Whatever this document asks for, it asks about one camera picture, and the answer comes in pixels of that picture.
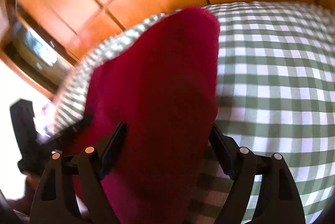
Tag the dark red garment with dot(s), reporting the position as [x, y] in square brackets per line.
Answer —
[163, 88]

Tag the person's left hand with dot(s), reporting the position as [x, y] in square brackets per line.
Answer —
[23, 205]

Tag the green white checkered bedsheet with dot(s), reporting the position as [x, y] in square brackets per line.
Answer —
[275, 93]

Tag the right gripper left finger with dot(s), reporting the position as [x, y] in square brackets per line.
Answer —
[70, 189]

